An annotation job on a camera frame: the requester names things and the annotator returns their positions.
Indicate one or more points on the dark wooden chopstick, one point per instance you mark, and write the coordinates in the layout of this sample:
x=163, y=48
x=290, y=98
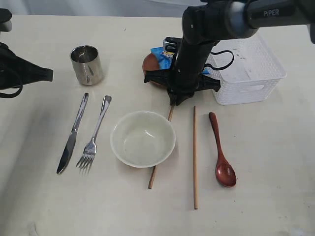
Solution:
x=153, y=174

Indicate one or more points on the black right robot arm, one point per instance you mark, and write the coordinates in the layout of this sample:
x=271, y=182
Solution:
x=206, y=25

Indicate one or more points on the light wooden chopstick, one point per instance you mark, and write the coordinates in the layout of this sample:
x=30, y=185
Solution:
x=195, y=180

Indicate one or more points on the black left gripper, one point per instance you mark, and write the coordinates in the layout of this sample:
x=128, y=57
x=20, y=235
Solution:
x=16, y=72

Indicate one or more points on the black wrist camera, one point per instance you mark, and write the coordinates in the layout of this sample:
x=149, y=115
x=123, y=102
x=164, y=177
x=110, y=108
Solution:
x=171, y=44
x=5, y=20

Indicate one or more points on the white woven plastic basket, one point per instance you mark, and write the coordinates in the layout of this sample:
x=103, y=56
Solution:
x=253, y=74

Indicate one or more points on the shiny stainless steel cup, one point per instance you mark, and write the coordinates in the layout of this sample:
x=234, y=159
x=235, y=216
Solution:
x=86, y=64

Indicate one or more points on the pale green ceramic bowl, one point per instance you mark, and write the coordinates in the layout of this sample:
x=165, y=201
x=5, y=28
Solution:
x=142, y=139

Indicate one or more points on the blue snack packet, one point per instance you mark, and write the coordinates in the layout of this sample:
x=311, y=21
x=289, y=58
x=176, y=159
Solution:
x=163, y=57

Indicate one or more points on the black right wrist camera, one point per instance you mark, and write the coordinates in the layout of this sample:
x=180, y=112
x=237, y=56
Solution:
x=171, y=44

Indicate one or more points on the brown wooden plate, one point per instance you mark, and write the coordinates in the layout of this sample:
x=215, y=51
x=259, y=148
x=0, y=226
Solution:
x=151, y=65

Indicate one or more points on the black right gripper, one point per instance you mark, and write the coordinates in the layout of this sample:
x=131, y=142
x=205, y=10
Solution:
x=184, y=76

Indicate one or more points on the short metal spoon handle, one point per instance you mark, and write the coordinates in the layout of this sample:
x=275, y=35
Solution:
x=90, y=148

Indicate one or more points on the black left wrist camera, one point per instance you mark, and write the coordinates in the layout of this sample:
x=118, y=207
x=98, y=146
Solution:
x=5, y=20

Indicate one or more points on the reddish brown wooden spoon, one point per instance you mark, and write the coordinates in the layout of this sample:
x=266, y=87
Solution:
x=224, y=172

